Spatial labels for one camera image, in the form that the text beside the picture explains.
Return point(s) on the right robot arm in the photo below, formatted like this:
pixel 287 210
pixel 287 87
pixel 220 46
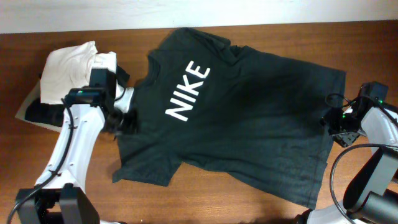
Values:
pixel 366 121

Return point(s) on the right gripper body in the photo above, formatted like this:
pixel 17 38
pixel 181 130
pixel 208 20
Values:
pixel 341 127

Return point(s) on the folded black garment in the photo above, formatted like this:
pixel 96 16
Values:
pixel 43 115

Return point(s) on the dark green Nike t-shirt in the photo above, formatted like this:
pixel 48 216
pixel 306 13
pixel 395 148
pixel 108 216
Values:
pixel 225 108

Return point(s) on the folded white t-shirt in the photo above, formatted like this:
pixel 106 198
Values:
pixel 71 67

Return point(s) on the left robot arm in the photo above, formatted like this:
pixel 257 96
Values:
pixel 58 195

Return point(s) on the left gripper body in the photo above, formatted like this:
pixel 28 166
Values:
pixel 125 122

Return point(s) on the folded beige garment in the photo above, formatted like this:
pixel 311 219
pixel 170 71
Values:
pixel 33 95

